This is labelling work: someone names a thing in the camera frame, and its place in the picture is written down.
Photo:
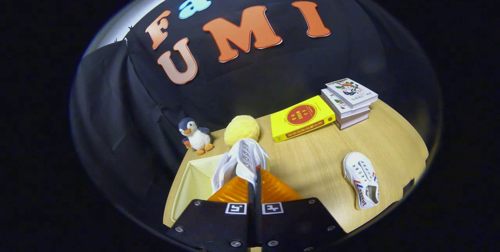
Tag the black backdrop cloth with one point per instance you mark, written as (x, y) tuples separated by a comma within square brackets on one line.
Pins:
[(351, 60)]

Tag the black table edge clip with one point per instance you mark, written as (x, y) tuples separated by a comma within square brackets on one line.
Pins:
[(408, 187)]

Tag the white book with floral cover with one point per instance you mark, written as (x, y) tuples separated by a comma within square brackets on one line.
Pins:
[(349, 90)]

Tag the yellow book with red circle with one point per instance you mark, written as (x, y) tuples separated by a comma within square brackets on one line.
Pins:
[(300, 121)]

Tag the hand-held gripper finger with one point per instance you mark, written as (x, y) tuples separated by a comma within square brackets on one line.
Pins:
[(251, 213), (258, 213)]

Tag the beige fabric storage box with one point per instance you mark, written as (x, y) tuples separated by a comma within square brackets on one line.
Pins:
[(195, 181)]

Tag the yellow round plush toy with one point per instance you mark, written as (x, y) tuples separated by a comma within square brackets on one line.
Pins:
[(240, 129)]

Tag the white striped canvas shoe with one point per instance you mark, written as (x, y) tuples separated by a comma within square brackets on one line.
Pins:
[(361, 177), (246, 158)]

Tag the penguin plush toy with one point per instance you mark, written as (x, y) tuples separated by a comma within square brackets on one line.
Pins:
[(198, 138)]

